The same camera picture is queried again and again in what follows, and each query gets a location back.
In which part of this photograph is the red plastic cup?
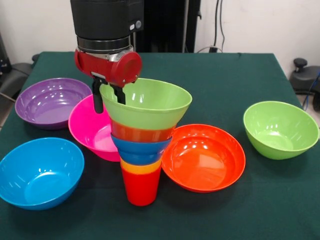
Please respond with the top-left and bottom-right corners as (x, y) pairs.
(121, 166), (162, 207)

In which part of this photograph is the dark green tablecloth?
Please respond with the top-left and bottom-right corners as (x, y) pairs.
(0, 51), (320, 240)

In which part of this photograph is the purple plastic bowl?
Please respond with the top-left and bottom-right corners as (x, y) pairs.
(14, 77), (93, 131)

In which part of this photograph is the green plastic bowl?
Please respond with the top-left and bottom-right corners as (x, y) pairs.
(99, 77), (193, 131)
(243, 100), (320, 160)

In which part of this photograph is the small dark blue bowl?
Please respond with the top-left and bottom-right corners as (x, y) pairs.
(110, 133), (174, 166)

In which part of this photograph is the dark grey chair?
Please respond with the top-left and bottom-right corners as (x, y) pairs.
(0, 62), (33, 101)
(289, 57), (320, 112)

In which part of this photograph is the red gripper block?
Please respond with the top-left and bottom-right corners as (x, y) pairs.
(74, 48), (143, 115)

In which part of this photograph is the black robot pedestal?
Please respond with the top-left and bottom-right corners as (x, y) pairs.
(132, 0), (202, 53)

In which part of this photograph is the small ribbed orange-red bowl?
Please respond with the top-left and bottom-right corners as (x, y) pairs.
(110, 119), (177, 143)

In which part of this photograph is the pink plastic bowl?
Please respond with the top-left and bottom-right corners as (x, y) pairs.
(68, 94), (121, 163)

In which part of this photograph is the large orange-red plastic bowl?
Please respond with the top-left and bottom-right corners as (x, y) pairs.
(161, 123), (247, 193)

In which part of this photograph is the orange plastic cup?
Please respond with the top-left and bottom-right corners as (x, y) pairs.
(119, 157), (163, 173)
(120, 164), (162, 175)

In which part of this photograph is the light blue plastic bowl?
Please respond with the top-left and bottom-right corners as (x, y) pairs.
(0, 137), (85, 211)

